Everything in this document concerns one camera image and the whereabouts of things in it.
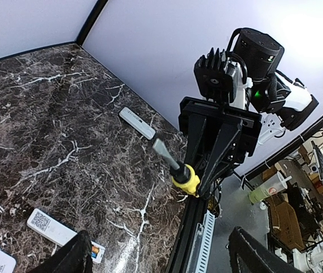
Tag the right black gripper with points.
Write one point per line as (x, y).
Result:
(218, 130)

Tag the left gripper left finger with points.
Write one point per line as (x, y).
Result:
(74, 256)

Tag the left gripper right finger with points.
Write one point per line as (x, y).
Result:
(248, 255)

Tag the slim white remote control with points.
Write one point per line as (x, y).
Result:
(49, 228)

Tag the yellow handled screwdriver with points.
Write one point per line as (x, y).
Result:
(183, 175)

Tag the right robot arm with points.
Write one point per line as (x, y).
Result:
(245, 101)

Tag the white remote at right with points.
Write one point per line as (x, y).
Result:
(137, 123)

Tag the white slotted cable duct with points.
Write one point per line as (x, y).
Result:
(205, 242)

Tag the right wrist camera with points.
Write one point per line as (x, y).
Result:
(221, 76)

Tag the black front rail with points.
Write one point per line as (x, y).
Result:
(195, 209)

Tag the right black frame post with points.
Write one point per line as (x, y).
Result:
(90, 21)

